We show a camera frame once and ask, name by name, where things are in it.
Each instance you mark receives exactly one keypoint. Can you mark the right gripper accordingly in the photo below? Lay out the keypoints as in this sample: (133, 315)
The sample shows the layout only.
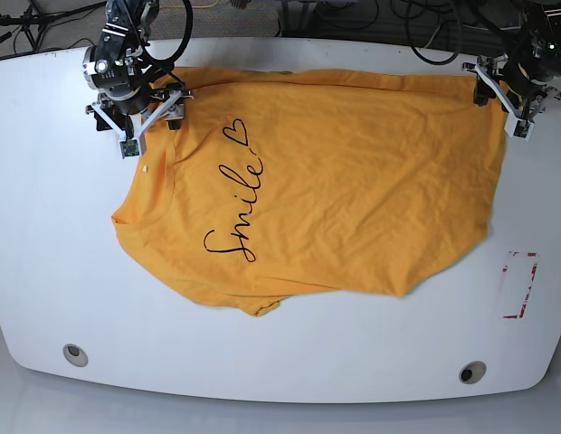
(135, 115)

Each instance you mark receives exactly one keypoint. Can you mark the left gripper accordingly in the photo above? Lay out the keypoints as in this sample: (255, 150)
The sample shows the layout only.
(520, 95)

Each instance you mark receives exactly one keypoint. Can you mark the orange T-shirt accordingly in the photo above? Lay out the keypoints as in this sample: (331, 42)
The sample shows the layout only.
(287, 183)

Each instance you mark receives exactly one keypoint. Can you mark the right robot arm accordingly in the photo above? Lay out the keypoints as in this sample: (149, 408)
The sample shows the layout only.
(134, 87)

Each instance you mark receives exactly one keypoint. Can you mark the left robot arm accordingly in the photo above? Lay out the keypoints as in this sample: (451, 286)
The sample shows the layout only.
(530, 61)

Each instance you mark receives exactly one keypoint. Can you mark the black tripod stand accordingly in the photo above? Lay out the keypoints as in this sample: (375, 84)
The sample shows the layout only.
(33, 23)

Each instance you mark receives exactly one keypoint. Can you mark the red tape rectangle marking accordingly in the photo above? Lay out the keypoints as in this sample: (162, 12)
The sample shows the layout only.
(516, 282)

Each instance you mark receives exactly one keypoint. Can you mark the left grey table grommet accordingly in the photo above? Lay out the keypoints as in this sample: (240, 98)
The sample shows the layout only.
(75, 355)

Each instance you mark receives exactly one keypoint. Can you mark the grey table grommet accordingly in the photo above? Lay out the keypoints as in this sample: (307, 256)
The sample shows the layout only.
(472, 372)
(75, 355)

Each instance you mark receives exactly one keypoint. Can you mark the right grey table grommet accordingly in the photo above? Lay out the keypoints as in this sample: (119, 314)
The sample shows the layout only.
(472, 372)

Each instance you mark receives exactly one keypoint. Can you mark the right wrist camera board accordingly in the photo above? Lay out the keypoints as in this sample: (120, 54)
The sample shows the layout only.
(129, 148)

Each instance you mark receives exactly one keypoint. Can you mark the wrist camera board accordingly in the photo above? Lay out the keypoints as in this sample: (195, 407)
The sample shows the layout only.
(129, 148)
(524, 129)

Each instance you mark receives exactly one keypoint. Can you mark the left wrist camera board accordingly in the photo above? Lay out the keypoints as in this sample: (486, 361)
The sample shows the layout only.
(524, 129)

